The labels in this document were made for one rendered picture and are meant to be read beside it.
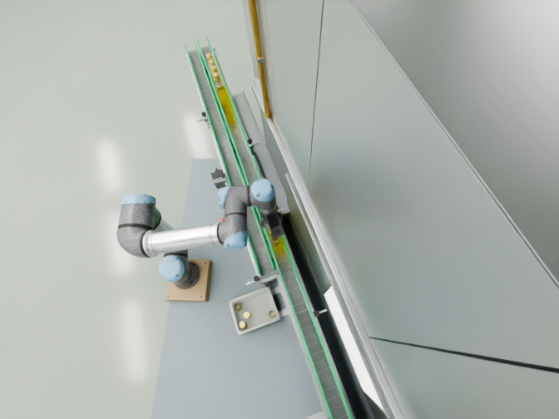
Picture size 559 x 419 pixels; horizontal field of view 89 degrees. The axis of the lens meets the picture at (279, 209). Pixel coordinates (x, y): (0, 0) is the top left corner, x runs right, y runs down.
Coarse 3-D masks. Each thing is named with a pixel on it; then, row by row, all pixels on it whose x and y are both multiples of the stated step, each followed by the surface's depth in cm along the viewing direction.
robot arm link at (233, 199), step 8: (224, 192) 95; (232, 192) 95; (240, 192) 95; (248, 192) 95; (224, 200) 95; (232, 200) 94; (240, 200) 94; (248, 200) 95; (224, 208) 97; (232, 208) 93; (240, 208) 93
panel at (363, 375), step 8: (328, 296) 120; (336, 304) 106; (336, 312) 113; (336, 320) 121; (344, 320) 101; (344, 328) 107; (344, 336) 113; (352, 336) 97; (352, 344) 103; (352, 352) 109; (352, 360) 116; (360, 360) 97; (360, 368) 103; (360, 376) 109; (368, 376) 94; (368, 384) 99; (368, 392) 106; (376, 400) 94
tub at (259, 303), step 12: (264, 288) 147; (240, 300) 149; (252, 300) 152; (264, 300) 152; (240, 312) 151; (252, 312) 150; (264, 312) 150; (276, 312) 143; (252, 324) 148; (264, 324) 141
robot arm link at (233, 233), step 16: (208, 224) 94; (224, 224) 92; (240, 224) 91; (128, 240) 96; (144, 240) 95; (160, 240) 95; (176, 240) 94; (192, 240) 93; (208, 240) 92; (224, 240) 91; (240, 240) 89; (144, 256) 97
